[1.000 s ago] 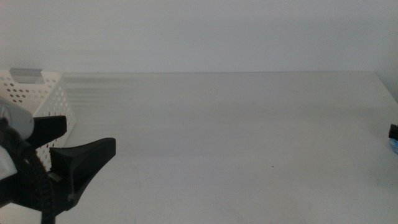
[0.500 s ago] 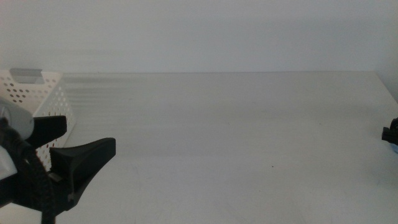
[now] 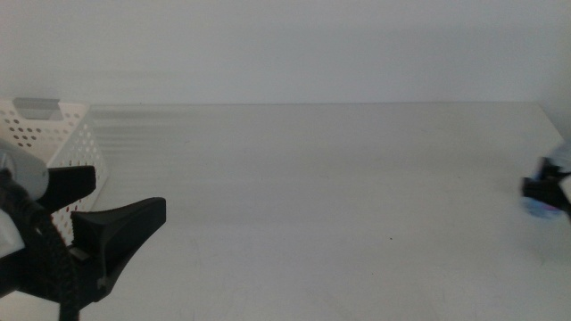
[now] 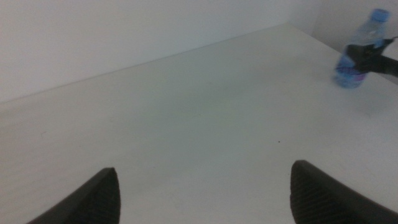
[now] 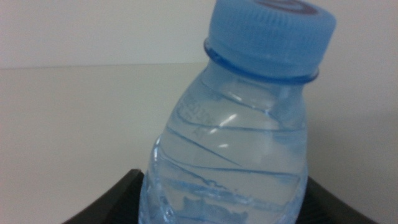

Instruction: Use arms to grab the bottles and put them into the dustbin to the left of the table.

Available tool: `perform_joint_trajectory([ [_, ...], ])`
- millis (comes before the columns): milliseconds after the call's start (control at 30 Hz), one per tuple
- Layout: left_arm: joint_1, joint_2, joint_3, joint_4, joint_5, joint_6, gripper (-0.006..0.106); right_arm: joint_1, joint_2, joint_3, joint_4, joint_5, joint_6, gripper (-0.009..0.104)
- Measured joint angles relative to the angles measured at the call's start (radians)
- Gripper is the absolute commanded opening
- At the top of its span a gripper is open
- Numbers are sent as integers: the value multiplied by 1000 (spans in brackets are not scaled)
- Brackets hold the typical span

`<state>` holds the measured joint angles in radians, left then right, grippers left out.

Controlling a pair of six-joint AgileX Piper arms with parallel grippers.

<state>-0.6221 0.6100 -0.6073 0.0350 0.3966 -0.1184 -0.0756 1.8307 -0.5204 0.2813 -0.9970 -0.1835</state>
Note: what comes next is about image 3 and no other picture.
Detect blue-capped water bottle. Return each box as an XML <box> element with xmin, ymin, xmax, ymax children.
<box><xmin>519</xmin><ymin>142</ymin><xmax>571</xmax><ymax>221</ymax></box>

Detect white perforated plastic basket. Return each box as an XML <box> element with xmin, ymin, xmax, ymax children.
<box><xmin>0</xmin><ymin>97</ymin><xmax>111</xmax><ymax>247</ymax></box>

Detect thick black braided cable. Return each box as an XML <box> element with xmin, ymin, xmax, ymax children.
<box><xmin>0</xmin><ymin>169</ymin><xmax>82</xmax><ymax>321</ymax></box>

